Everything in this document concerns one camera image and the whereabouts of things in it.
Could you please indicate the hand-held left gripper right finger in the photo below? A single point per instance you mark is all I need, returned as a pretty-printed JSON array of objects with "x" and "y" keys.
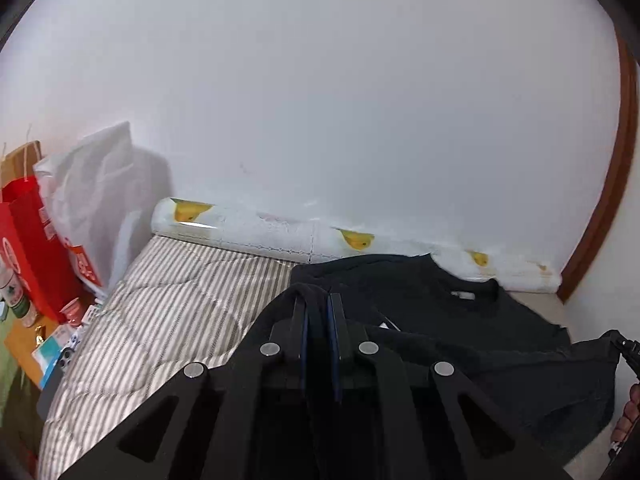
[{"x": 334, "y": 350}]

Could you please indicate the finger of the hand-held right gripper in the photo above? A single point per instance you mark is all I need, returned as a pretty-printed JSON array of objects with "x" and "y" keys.
[{"x": 629, "y": 352}]

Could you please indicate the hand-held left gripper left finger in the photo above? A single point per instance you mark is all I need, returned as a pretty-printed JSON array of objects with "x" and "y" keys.
[{"x": 303, "y": 350}]

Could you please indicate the black sweatshirt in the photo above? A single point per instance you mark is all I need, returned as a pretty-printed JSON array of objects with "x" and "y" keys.
[{"x": 450, "y": 320}]

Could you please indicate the white fruit-print roll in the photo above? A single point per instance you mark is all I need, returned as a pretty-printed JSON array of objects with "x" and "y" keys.
[{"x": 280, "y": 235}]

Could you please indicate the pink cup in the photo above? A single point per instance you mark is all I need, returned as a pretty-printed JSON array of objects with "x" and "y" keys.
[{"x": 71, "y": 310}]

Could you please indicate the blue and white box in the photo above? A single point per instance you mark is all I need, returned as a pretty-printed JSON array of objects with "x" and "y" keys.
[{"x": 52, "y": 357}]

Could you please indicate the white plastic bag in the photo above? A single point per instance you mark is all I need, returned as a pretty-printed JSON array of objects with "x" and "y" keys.
[{"x": 100, "y": 185}]

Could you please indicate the wooden nightstand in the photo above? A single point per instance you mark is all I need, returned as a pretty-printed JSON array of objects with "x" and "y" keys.
[{"x": 25, "y": 347}]

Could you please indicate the green-label bottle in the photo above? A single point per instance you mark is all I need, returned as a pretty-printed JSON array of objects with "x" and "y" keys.
[{"x": 15, "y": 295}]

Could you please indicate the green cloth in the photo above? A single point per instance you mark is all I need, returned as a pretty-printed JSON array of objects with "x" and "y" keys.
[{"x": 12, "y": 390}]

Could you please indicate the red paper bag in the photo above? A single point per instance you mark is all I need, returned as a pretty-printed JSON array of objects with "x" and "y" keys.
[{"x": 30, "y": 240}]

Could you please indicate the brown paper bag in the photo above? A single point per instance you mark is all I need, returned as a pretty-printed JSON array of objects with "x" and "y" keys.
[{"x": 22, "y": 160}]

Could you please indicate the wooden door frame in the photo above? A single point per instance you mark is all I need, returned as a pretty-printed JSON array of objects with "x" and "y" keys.
[{"x": 607, "y": 200}]

